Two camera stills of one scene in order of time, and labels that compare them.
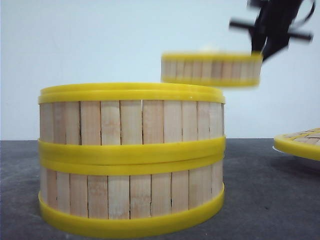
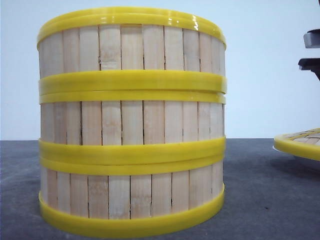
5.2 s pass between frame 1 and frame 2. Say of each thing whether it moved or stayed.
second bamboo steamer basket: stayed
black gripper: moved
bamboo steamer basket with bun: moved
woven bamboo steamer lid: stayed
